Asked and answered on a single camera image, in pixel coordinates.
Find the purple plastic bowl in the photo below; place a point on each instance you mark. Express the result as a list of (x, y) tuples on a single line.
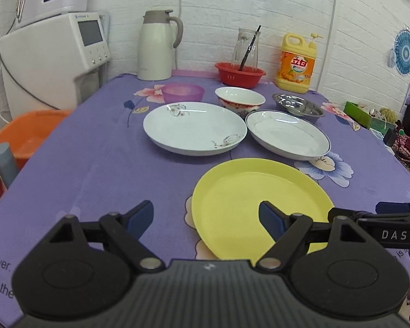
[(173, 93)]

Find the yellow detergent bottle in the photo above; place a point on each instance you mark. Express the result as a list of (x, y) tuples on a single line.
[(297, 63)]

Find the blue paper fan decoration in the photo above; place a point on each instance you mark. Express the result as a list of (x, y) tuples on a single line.
[(399, 55)]

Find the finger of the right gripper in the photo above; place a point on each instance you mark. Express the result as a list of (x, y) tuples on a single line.
[(384, 207)]

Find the yellow plastic plate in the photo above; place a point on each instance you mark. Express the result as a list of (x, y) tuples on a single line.
[(225, 204)]

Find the black straw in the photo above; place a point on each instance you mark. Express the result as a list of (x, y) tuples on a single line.
[(249, 49)]

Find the stainless steel bowl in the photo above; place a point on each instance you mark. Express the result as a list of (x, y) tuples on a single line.
[(298, 107)]

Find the orange plastic basin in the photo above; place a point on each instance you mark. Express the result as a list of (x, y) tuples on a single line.
[(27, 132)]

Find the purple floral tablecloth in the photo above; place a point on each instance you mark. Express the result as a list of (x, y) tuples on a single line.
[(99, 160)]

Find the grey blue cup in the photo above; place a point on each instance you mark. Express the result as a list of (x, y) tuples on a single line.
[(8, 165)]

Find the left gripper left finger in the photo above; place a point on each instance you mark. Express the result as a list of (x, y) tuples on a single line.
[(121, 238)]

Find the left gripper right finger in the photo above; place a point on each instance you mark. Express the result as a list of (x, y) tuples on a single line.
[(290, 233)]

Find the red white ceramic bowl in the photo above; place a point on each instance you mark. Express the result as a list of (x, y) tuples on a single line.
[(239, 100)]

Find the red plastic colander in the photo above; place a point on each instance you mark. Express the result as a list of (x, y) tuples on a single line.
[(231, 75)]

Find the green box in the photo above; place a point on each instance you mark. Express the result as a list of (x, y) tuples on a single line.
[(365, 119)]

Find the white water dispenser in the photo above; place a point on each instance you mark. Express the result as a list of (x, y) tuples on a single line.
[(54, 64)]

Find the white blue-rimmed plate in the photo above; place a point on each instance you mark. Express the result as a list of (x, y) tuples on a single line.
[(287, 136)]

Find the white thermos jug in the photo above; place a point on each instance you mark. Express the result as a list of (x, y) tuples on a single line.
[(159, 36)]

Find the glass pitcher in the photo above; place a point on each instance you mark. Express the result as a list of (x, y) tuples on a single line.
[(245, 36)]

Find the white floral ceramic plate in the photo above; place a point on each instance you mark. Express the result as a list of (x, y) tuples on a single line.
[(194, 128)]

